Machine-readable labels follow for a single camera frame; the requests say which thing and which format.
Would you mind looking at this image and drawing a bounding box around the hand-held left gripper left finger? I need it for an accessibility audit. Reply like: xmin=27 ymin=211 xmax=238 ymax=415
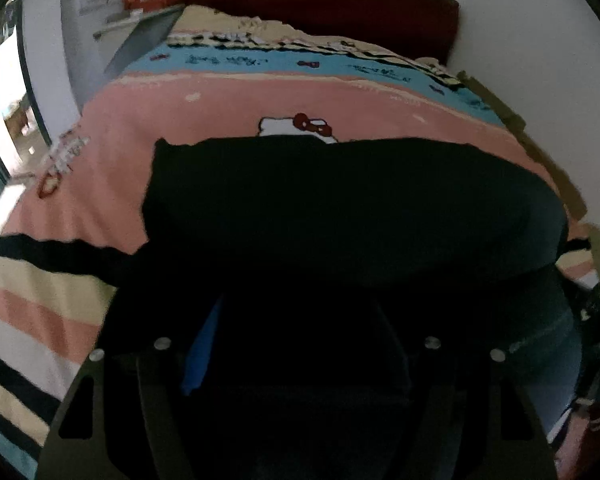
xmin=35 ymin=299 xmax=227 ymax=480

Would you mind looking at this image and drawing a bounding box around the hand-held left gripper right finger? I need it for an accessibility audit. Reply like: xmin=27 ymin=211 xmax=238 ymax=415
xmin=379 ymin=304 xmax=557 ymax=480

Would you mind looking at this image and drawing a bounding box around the black hooded garment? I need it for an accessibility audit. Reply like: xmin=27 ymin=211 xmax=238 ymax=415
xmin=100 ymin=136 xmax=581 ymax=480

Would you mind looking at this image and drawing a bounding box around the brown cardboard strip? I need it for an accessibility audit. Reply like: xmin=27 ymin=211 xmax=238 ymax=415
xmin=456 ymin=70 xmax=588 ymax=223

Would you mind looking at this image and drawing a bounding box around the pink striped printed blanket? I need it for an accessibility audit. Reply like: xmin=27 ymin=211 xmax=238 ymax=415
xmin=0 ymin=4 xmax=600 ymax=476

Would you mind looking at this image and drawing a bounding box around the cardboard box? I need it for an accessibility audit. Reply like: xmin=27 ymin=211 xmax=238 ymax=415
xmin=4 ymin=102 xmax=33 ymax=138

